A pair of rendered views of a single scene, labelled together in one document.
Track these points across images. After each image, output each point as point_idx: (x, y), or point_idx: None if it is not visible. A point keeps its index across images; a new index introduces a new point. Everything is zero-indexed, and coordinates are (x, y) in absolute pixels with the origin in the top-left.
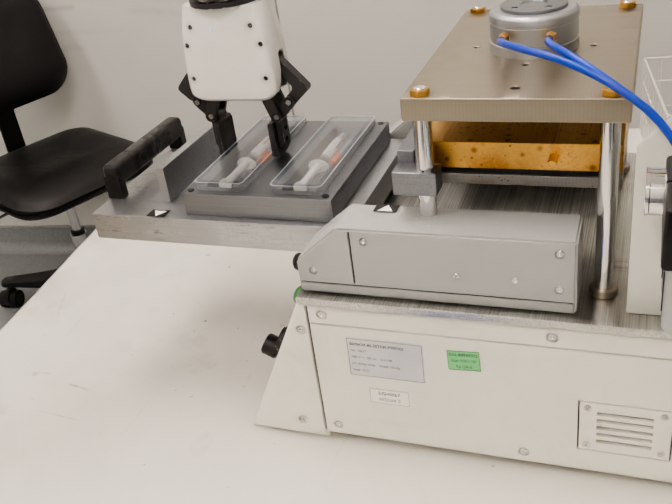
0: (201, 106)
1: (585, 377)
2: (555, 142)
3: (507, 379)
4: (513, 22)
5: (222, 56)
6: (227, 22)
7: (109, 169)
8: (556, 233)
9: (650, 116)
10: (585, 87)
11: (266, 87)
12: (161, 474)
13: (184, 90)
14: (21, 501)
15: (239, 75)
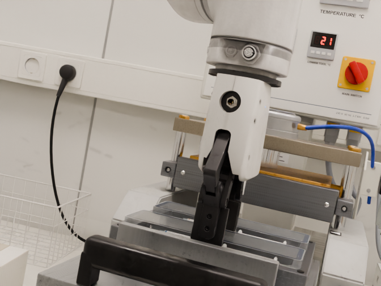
0: (220, 193)
1: None
2: (330, 178)
3: None
4: (299, 118)
5: (261, 133)
6: (269, 101)
7: (267, 285)
8: (354, 221)
9: (374, 155)
10: (343, 147)
11: (260, 163)
12: None
13: (217, 175)
14: None
15: (259, 152)
